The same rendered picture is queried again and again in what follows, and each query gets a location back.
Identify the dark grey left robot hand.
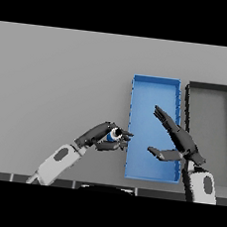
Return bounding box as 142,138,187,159
72,117,136,156

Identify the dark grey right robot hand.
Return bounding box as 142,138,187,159
145,104,212,168

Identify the blue pipe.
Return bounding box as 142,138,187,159
105,126,125,145

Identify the blue bin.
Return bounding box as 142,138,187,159
120,72,192,184

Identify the dark grey bin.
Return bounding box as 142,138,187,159
173,80,227,190

